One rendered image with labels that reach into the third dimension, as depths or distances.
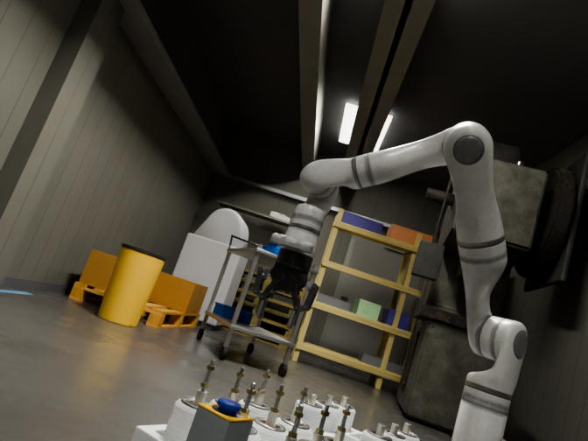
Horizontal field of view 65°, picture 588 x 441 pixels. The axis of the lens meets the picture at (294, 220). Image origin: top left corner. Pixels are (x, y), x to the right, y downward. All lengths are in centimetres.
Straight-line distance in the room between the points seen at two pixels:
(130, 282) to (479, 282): 318
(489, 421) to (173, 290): 425
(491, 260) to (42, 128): 323
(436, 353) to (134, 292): 247
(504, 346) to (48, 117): 330
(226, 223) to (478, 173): 519
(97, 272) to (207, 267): 167
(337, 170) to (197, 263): 501
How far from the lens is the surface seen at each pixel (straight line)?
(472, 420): 107
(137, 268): 387
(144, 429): 109
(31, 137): 372
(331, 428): 164
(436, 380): 407
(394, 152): 98
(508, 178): 447
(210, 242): 592
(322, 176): 98
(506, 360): 106
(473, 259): 99
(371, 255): 778
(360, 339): 769
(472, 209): 96
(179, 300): 500
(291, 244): 93
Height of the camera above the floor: 50
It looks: 11 degrees up
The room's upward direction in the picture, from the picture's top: 19 degrees clockwise
